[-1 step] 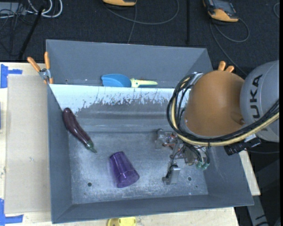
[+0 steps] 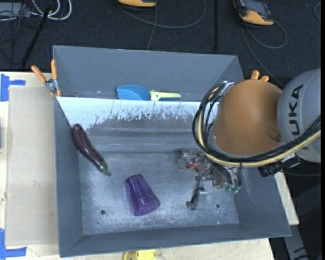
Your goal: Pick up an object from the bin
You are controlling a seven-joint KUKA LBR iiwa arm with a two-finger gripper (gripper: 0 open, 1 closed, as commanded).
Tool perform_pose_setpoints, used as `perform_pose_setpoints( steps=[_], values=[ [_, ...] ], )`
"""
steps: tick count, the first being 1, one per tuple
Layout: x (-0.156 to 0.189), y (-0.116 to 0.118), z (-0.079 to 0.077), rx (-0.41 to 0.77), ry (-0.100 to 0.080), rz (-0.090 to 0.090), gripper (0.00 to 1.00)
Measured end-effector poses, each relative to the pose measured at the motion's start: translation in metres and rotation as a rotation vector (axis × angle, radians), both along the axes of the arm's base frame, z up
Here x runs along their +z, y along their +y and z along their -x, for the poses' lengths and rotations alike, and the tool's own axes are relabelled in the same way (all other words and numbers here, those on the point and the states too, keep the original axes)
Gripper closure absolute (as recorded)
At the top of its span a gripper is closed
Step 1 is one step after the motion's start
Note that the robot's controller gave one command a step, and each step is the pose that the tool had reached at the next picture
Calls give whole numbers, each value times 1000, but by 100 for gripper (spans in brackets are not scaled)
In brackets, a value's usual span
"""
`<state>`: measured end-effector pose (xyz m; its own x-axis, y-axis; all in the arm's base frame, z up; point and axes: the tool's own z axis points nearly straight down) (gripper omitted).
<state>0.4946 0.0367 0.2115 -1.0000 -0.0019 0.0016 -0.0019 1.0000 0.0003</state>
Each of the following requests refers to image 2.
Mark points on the blue and yellow toy scoop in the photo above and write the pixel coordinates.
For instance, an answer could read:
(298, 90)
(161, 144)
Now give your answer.
(132, 93)

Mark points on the purple toy eggplant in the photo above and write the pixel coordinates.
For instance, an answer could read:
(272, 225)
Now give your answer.
(86, 146)

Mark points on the pale wood flat board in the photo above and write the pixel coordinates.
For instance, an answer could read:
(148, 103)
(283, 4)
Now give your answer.
(29, 158)

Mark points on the black cylinder on white bracket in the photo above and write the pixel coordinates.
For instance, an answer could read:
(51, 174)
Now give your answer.
(273, 169)

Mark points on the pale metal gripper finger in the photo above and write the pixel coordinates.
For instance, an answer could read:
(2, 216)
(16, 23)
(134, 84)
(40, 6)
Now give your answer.
(184, 160)
(199, 200)

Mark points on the grey metal bin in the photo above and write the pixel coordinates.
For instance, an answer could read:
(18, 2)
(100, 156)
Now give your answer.
(162, 72)

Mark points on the purple clear plastic cup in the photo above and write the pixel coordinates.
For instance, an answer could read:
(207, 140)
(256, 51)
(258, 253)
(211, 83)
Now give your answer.
(142, 196)

